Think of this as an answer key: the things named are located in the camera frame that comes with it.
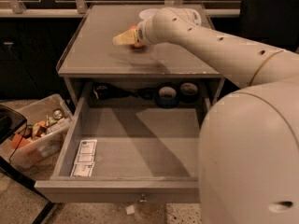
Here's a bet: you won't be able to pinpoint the black office chair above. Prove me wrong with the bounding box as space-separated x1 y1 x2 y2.
239 0 299 51

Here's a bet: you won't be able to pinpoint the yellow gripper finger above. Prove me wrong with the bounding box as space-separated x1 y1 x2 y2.
112 29 137 46

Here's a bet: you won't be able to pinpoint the orange snack bags in bin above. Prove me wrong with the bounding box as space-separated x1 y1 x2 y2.
11 120 47 148

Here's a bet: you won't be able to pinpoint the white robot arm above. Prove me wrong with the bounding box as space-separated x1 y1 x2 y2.
113 7 299 224

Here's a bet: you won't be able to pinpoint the metal drawer key tag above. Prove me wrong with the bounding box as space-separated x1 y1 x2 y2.
125 193 148 215

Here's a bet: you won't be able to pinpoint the clear plastic bin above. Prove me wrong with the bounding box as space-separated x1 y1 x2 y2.
1 94 73 169

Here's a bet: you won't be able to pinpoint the white paper packets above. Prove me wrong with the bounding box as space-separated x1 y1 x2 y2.
70 139 97 177

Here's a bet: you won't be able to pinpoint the white ceramic bowl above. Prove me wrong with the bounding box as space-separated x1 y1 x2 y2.
139 8 159 21

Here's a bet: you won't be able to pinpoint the black device with cable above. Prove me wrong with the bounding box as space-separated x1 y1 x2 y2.
93 83 156 100

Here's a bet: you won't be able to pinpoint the grey cabinet with top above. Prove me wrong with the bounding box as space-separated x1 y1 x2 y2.
57 5 224 107

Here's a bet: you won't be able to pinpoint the open grey top drawer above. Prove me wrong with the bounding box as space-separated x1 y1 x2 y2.
36 84 210 203

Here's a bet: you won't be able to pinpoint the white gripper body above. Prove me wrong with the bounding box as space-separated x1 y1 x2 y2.
136 19 155 45

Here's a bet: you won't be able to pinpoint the metal can in bin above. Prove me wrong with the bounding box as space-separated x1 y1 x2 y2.
52 109 63 119

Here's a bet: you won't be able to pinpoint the red apple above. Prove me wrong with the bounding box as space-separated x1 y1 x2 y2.
129 25 144 49

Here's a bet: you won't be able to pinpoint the black tape roll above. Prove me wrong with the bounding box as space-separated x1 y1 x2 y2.
179 82 199 104

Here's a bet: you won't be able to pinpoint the blue tape roll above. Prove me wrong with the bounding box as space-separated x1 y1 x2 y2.
155 86 179 108

